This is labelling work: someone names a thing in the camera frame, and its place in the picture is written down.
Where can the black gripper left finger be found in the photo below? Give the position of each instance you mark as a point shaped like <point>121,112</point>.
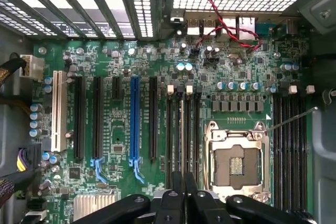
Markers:
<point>173,208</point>

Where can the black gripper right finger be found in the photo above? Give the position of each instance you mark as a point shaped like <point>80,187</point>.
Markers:
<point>202,208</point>

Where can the light blue slot latch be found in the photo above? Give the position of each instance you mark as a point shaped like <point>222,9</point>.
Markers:
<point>135,166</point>
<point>97,167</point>

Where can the CPU socket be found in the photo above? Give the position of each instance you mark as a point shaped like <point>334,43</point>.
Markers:
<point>237,163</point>

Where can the silver socket cover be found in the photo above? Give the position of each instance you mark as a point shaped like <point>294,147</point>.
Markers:
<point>218,134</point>

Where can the silver finned heatsink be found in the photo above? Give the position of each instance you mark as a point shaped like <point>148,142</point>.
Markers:
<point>92,205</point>

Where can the long black expansion slot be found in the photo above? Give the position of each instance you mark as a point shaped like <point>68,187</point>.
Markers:
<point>79,119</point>
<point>153,116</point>
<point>98,116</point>

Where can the blue expansion slot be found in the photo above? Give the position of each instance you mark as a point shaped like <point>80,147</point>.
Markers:
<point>134,116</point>

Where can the thin metal locking lever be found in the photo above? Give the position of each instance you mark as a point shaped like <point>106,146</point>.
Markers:
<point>291,119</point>

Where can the grey metal PC case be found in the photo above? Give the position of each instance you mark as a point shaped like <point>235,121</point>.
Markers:
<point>323,155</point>

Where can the short black expansion slot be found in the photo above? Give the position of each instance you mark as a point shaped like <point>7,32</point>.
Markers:
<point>116,89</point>

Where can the green motherboard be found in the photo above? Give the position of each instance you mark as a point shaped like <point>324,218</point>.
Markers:
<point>157,58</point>

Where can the white expansion slot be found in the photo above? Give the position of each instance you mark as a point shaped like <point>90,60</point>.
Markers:
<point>56,111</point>

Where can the small silver rear port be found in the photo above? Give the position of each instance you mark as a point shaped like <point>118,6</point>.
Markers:
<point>177,20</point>

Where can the blue rear port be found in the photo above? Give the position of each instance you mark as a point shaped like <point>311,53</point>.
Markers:
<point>265,28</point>

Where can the white power connector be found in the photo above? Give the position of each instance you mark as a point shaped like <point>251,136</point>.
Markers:
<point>31,68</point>

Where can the dark rear port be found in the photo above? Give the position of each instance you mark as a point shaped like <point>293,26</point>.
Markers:
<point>288,26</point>

